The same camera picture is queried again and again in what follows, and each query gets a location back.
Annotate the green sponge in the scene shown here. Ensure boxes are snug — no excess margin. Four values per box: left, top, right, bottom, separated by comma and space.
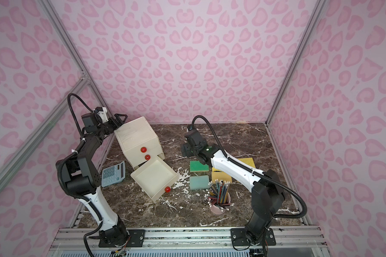
189, 161, 209, 172

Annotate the yellow porous sponge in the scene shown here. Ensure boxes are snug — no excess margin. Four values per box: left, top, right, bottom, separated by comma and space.
212, 167, 222, 172

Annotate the light mint sponge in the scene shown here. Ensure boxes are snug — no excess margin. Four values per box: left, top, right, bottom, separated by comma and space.
189, 175, 210, 190

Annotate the cream plastic drawer cabinet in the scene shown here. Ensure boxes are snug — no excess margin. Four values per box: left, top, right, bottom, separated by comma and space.
114, 116, 165, 170

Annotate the cream bottom drawer red knob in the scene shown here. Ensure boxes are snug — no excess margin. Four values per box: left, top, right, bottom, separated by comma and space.
131, 156, 179, 202

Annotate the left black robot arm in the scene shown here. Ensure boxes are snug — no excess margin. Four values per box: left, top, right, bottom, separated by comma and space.
56, 93, 129, 250

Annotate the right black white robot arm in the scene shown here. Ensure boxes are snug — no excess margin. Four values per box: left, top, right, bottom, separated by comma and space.
181, 115, 307, 251

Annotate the light blue calculator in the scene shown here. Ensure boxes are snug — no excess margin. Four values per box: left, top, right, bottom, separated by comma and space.
101, 161, 125, 187

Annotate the bundle of coloured pencils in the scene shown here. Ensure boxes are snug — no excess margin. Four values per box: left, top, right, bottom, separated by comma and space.
205, 181, 231, 205

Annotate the pink pencil cup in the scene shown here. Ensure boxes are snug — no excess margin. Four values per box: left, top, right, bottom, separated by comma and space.
209, 193, 231, 215

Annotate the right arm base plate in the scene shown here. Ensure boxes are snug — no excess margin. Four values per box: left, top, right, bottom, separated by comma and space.
230, 228, 277, 247

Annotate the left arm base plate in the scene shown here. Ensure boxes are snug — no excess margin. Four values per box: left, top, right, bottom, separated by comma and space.
98, 228, 145, 248

